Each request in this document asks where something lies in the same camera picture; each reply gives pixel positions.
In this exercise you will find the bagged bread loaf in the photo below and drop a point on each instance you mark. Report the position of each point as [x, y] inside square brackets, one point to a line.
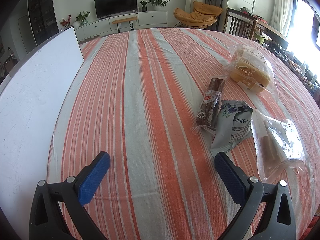
[249, 68]

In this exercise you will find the small dark potted plant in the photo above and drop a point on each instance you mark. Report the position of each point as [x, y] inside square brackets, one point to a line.
[144, 5]

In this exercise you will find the black flat television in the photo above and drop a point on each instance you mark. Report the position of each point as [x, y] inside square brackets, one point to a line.
[104, 8]

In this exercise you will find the grey white snack pouch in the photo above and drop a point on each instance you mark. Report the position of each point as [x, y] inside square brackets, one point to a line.
[233, 126]

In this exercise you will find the brown red date snack bar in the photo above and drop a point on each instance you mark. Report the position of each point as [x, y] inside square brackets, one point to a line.
[206, 117]

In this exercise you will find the red flower vase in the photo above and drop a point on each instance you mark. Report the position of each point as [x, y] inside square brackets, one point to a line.
[66, 22]

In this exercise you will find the small wooden bench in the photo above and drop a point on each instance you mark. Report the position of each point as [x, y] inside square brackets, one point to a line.
[128, 20]

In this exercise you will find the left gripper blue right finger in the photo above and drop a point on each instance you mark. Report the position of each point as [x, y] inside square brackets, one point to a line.
[277, 220]

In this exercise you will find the orange lounge chair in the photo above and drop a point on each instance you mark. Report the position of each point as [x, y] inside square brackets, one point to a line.
[203, 15]

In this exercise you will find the clear bag brown hawthorn slices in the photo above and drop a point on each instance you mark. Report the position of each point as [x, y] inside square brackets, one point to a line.
[278, 146]

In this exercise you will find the white window curtain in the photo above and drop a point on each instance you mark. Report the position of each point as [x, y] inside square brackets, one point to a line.
[281, 16]

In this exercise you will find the dark wooden chair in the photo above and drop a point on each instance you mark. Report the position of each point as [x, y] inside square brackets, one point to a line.
[240, 24]

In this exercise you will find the white tv cabinet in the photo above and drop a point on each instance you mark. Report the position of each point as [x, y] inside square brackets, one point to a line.
[104, 27]

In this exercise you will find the cluttered wooden side table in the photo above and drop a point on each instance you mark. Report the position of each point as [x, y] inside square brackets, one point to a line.
[279, 47]

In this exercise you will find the striped orange white tablecloth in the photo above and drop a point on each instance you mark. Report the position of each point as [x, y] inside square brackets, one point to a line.
[135, 97]

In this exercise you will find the green plant white vase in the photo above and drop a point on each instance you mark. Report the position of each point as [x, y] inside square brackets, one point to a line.
[81, 19]

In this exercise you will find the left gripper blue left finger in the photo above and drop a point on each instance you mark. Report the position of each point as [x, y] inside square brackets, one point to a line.
[46, 219]

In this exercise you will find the dark glass display cabinet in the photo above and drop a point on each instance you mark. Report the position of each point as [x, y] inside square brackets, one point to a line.
[42, 20]

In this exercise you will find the white cardboard box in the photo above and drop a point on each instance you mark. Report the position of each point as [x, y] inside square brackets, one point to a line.
[30, 105]

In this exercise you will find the large green potted plant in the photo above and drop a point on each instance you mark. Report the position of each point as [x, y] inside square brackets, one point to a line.
[158, 4]

